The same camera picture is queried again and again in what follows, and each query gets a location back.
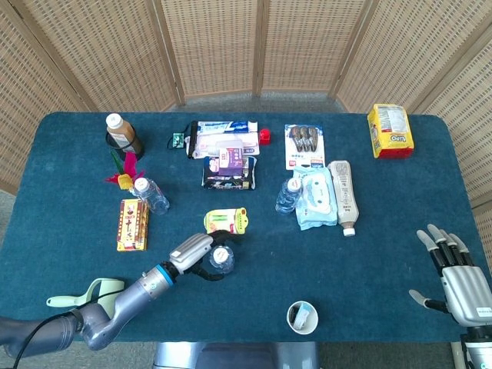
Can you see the colourful feather shuttlecock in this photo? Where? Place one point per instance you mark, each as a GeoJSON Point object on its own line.
{"type": "Point", "coordinates": [130, 163]}

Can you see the yellow red snack bag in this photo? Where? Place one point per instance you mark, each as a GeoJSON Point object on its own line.
{"type": "Point", "coordinates": [390, 130]}

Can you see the small black item in cup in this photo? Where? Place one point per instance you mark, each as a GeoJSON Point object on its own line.
{"type": "Point", "coordinates": [294, 315]}

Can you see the woven bamboo folding screen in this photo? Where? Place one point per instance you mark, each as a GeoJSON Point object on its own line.
{"type": "Point", "coordinates": [215, 46]}

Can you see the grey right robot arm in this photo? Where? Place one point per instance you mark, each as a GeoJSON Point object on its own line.
{"type": "Point", "coordinates": [478, 348]}

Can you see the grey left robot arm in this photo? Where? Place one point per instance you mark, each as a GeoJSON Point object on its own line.
{"type": "Point", "coordinates": [130, 300]}

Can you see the purple small box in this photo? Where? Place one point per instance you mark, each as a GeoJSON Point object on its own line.
{"type": "Point", "coordinates": [232, 161]}

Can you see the brown tea bottle white cap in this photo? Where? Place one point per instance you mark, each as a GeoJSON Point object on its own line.
{"type": "Point", "coordinates": [122, 132]}

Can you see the blue white sachet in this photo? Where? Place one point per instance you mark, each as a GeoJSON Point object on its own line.
{"type": "Point", "coordinates": [304, 315]}

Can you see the clear water bottle red label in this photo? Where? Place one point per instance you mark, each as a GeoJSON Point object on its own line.
{"type": "Point", "coordinates": [286, 198]}
{"type": "Point", "coordinates": [221, 255]}

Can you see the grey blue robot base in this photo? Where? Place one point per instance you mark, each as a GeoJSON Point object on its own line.
{"type": "Point", "coordinates": [234, 355]}

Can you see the small red plastic cap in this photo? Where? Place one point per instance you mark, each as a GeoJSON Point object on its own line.
{"type": "Point", "coordinates": [264, 137]}

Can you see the red yellow spice box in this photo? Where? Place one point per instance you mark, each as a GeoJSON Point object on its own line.
{"type": "Point", "coordinates": [130, 225]}

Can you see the grey-tipped silver right robot hand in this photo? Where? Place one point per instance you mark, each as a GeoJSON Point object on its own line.
{"type": "Point", "coordinates": [467, 294]}

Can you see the blue white toothpaste box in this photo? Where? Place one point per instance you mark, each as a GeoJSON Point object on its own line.
{"type": "Point", "coordinates": [223, 126]}

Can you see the clear unlabelled water bottle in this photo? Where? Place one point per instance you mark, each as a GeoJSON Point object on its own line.
{"type": "Point", "coordinates": [153, 196]}

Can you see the pale green lint roller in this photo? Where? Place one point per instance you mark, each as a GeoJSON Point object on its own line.
{"type": "Point", "coordinates": [61, 301]}

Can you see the light blue wet wipes pack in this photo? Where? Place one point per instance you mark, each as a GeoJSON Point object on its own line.
{"type": "Point", "coordinates": [317, 200]}

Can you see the black sanitary pad pack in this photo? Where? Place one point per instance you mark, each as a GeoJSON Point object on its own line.
{"type": "Point", "coordinates": [228, 182]}

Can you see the yellow blister pack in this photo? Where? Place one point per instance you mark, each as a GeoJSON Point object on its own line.
{"type": "Point", "coordinates": [227, 219]}

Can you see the beige milk tea bottle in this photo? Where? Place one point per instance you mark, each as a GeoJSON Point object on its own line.
{"type": "Point", "coordinates": [346, 192]}

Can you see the white paper cup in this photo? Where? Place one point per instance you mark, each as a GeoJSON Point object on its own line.
{"type": "Point", "coordinates": [313, 321]}

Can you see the black-fingered silver left robot hand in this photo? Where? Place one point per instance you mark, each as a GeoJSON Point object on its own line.
{"type": "Point", "coordinates": [188, 251]}

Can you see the yellow flat box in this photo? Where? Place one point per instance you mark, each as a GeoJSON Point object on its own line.
{"type": "Point", "coordinates": [146, 234]}

